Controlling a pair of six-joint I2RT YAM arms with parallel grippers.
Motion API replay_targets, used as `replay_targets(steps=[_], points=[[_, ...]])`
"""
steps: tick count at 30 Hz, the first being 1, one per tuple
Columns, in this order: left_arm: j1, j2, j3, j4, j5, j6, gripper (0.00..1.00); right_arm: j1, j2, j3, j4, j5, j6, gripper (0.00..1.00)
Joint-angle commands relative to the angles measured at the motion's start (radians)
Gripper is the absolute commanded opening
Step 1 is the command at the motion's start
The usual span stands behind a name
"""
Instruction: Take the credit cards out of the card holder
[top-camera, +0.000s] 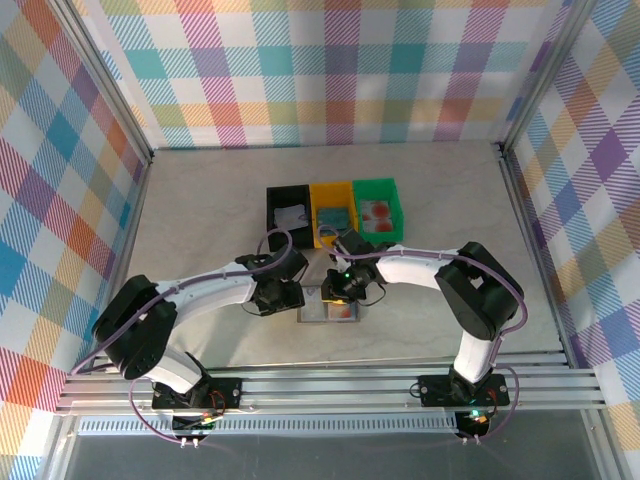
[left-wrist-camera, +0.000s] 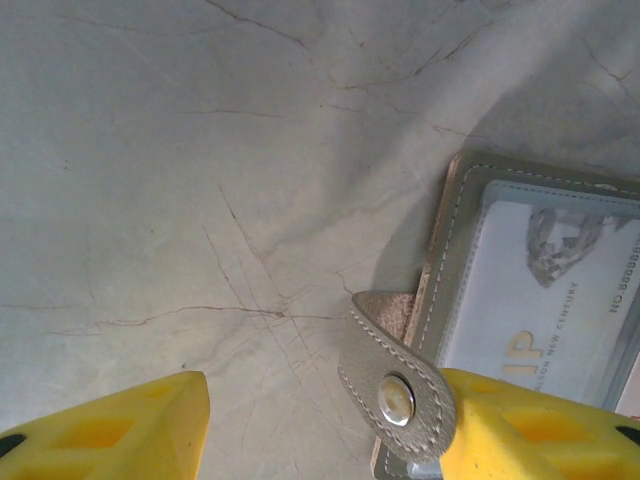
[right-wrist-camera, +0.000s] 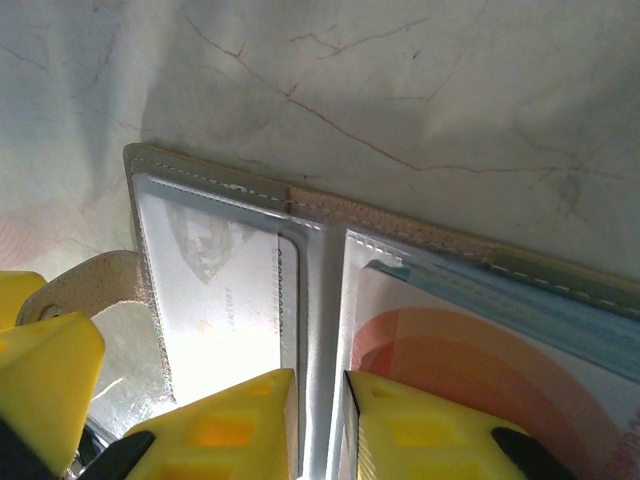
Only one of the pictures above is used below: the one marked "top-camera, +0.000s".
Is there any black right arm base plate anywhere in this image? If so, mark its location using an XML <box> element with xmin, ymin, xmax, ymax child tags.
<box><xmin>418</xmin><ymin>373</ymin><xmax>511</xmax><ymax>407</ymax></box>

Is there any black plastic bin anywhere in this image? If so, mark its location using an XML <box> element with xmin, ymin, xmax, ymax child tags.
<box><xmin>265</xmin><ymin>183</ymin><xmax>316</xmax><ymax>253</ymax></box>

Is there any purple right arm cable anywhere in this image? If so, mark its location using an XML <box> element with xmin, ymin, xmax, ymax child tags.
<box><xmin>317</xmin><ymin>225</ymin><xmax>530</xmax><ymax>445</ymax></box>

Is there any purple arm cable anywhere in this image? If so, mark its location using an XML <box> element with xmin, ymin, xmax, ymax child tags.
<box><xmin>69</xmin><ymin>228</ymin><xmax>295</xmax><ymax>445</ymax></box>
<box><xmin>317</xmin><ymin>225</ymin><xmax>530</xmax><ymax>445</ymax></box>

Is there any aluminium side rail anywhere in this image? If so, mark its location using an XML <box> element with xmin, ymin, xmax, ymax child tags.
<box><xmin>498</xmin><ymin>148</ymin><xmax>572</xmax><ymax>367</ymax></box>

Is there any yellow plastic bin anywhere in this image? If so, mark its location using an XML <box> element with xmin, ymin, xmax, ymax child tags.
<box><xmin>309</xmin><ymin>180</ymin><xmax>360</xmax><ymax>250</ymax></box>

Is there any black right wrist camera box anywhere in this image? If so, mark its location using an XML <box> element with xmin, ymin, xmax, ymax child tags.
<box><xmin>333</xmin><ymin>228</ymin><xmax>375</xmax><ymax>257</ymax></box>

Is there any white VIP card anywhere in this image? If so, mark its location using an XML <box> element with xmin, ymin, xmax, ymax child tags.
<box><xmin>273</xmin><ymin>203</ymin><xmax>306</xmax><ymax>226</ymax></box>

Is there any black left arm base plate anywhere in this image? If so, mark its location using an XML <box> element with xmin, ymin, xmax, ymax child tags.
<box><xmin>151</xmin><ymin>377</ymin><xmax>244</xmax><ymax>412</ymax></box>

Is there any green plastic bin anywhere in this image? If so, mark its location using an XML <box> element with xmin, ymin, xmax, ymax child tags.
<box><xmin>352</xmin><ymin>177</ymin><xmax>405</xmax><ymax>246</ymax></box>

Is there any grey slotted cable duct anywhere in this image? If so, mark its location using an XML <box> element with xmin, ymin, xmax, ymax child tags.
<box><xmin>77</xmin><ymin>417</ymin><xmax>461</xmax><ymax>436</ymax></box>

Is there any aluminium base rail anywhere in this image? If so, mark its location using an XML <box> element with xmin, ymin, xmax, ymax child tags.
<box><xmin>54</xmin><ymin>367</ymin><xmax>609</xmax><ymax>415</ymax></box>

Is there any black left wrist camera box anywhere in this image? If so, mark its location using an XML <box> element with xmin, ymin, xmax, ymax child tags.
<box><xmin>272</xmin><ymin>248</ymin><xmax>308</xmax><ymax>284</ymax></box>

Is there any small black control board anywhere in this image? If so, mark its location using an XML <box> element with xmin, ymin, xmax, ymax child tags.
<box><xmin>171</xmin><ymin>410</ymin><xmax>220</xmax><ymax>435</ymax></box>
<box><xmin>457</xmin><ymin>408</ymin><xmax>492</xmax><ymax>432</ymax></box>

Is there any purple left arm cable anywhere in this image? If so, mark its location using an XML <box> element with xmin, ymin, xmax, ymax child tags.
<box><xmin>69</xmin><ymin>228</ymin><xmax>295</xmax><ymax>445</ymax></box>

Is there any aluminium frame post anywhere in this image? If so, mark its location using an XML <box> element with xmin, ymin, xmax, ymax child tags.
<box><xmin>499</xmin><ymin>0</ymin><xmax>599</xmax><ymax>156</ymax></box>
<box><xmin>47</xmin><ymin>0</ymin><xmax>155</xmax><ymax>165</ymax></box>

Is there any teal card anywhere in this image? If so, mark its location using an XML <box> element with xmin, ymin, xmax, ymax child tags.
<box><xmin>317</xmin><ymin>206</ymin><xmax>351</xmax><ymax>232</ymax></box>

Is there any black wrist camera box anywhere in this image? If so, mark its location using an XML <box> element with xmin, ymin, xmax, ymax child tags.
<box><xmin>333</xmin><ymin>228</ymin><xmax>375</xmax><ymax>257</ymax></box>
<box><xmin>272</xmin><ymin>248</ymin><xmax>308</xmax><ymax>284</ymax></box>

